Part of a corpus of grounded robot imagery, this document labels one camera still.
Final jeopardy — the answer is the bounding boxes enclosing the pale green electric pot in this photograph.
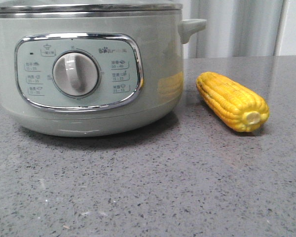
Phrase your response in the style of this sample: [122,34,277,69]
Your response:
[0,10,206,137]

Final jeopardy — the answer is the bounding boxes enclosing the yellow corn cob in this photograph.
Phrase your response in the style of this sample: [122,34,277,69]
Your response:
[196,72,270,132]

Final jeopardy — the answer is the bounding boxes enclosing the glass pot lid steel rim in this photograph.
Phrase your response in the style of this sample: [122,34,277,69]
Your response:
[0,0,183,13]

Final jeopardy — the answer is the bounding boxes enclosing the white pleated curtain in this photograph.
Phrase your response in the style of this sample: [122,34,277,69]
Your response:
[180,0,285,58]

